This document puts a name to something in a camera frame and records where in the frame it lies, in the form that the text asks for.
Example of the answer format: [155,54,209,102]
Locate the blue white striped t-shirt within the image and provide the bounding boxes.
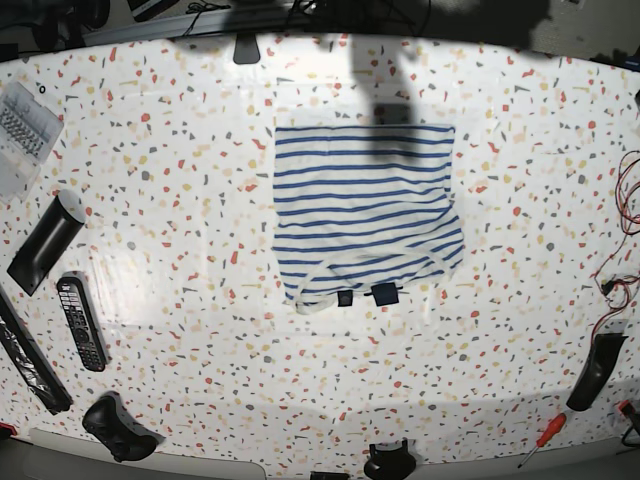
[273,124,465,314]

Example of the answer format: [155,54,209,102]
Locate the grey clamp at table edge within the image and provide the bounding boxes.
[233,33,261,65]

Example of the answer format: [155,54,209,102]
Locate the black tv remote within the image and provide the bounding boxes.
[56,274,109,372]

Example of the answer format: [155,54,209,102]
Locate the black cylinder speaker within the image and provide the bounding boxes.
[7,189,86,297]

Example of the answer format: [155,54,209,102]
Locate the black game controller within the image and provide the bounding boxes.
[82,395,159,463]

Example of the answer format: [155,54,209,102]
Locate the long black flat bar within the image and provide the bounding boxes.
[1,290,73,415]

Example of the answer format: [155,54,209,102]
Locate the clear plastic screw box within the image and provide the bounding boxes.
[1,70,64,205]

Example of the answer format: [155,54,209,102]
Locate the small red black clip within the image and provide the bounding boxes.
[618,400,638,417]

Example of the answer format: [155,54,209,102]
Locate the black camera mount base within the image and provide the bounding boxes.
[363,439,417,480]

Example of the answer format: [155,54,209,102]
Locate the red handled screwdriver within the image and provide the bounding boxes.
[517,412,567,469]

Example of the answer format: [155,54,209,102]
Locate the red black wires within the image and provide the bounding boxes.
[589,149,640,351]

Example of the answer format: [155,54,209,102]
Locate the black curved handle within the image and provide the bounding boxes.
[566,333,627,412]

